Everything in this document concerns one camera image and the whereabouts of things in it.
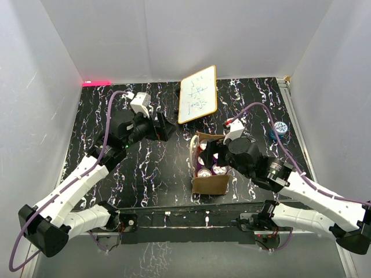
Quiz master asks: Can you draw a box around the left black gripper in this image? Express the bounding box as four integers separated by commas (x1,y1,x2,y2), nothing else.
123,109,178,149

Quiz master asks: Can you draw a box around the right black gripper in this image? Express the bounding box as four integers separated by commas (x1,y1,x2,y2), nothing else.
200,137,253,179

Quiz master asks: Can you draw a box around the patterned canvas tote bag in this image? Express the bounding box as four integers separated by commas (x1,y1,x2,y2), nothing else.
189,131,230,195

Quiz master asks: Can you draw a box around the purple soda can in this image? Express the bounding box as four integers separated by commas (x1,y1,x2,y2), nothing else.
212,153,219,164
197,156,206,171

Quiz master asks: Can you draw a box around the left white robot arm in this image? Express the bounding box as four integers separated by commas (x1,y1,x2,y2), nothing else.
18,109,176,257

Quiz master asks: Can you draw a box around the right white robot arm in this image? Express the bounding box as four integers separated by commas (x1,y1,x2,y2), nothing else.
200,137,370,255

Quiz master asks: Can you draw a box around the blue beverage can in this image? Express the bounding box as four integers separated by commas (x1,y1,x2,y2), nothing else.
269,121,289,141

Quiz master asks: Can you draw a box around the red soda can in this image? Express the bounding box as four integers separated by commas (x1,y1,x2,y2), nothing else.
199,140,208,151

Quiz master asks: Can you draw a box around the purple can front right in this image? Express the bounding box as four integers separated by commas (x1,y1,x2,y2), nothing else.
211,164,228,175

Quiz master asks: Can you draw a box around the purple can front left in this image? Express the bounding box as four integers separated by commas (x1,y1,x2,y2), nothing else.
197,169,212,178

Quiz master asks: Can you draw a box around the small wood-framed whiteboard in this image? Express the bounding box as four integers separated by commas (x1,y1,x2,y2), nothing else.
178,65,217,125

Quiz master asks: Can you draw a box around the black front base bar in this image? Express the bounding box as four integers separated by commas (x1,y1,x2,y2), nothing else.
119,202,277,244

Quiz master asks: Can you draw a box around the pink tape strip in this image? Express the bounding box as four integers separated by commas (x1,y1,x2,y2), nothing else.
82,81,111,87

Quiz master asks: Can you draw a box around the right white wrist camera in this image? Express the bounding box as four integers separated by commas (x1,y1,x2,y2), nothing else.
223,118,244,144

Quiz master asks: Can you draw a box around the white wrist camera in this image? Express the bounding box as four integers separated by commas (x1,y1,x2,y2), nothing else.
223,118,244,144
130,92,151,118

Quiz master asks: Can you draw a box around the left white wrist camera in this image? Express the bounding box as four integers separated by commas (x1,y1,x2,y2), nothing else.
130,92,151,118

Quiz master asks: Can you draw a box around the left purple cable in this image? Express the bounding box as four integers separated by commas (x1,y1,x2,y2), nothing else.
8,90,131,272

